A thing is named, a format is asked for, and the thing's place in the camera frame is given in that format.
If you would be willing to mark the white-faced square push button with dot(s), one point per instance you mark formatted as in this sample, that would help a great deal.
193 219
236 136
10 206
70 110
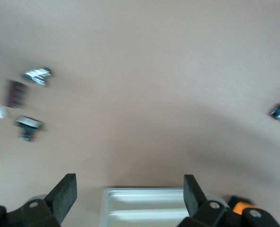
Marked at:
27 125

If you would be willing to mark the dark brown ribbed block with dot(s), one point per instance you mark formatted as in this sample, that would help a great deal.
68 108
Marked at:
15 93

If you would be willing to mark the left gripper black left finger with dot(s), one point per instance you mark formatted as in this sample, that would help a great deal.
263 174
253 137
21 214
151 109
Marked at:
64 194

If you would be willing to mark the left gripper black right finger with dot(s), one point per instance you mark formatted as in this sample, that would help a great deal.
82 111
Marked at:
192 196

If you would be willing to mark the silver selector switch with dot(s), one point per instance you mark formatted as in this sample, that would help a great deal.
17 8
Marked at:
37 75

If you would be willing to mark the brown paper table cover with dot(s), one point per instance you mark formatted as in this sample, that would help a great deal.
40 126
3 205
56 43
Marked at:
140 71

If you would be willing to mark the white cabinet drawer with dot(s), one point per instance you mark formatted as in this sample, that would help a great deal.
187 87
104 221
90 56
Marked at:
142 208

